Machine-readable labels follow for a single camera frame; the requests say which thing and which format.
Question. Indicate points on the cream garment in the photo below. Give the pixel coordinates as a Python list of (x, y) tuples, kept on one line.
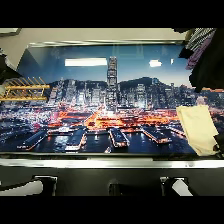
[(198, 128)]

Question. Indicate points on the black garment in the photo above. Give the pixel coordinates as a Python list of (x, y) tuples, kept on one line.
[(211, 68)]

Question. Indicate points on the heap of yellow clothes hangers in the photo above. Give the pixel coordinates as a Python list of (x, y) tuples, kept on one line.
[(23, 87)]

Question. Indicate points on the purple garment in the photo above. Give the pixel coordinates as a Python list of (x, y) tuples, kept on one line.
[(200, 55)]

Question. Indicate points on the silver frame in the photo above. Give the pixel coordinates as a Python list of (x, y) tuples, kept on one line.
[(100, 163)]

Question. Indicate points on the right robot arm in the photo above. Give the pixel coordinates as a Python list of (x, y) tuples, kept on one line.
[(180, 188)]

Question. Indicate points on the striped garment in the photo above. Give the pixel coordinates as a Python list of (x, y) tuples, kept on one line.
[(200, 36)]

